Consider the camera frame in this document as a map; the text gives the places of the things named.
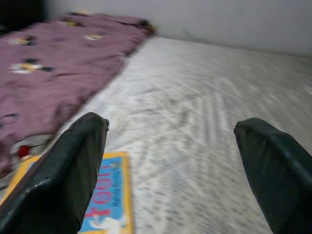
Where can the dark wardrobe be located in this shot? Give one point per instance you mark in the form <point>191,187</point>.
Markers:
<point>19,12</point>

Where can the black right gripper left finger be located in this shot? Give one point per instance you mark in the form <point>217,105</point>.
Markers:
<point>48,190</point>

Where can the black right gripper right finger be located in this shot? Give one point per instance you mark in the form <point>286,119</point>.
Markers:
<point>282,185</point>

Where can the white quilted mattress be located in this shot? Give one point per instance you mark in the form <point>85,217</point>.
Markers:
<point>190,122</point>

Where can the purple cartoon mouse blanket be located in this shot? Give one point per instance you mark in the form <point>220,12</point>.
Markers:
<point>61,73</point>

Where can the colourful children's book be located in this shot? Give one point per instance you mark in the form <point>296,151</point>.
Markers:
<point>114,185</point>

